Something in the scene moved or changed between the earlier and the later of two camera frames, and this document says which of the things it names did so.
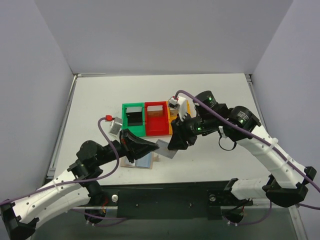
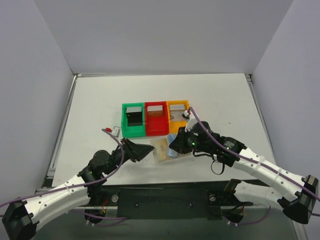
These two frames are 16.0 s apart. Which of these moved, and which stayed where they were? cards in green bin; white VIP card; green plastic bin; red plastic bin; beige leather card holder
Moved: beige leather card holder; white VIP card
Stayed: red plastic bin; green plastic bin; cards in green bin
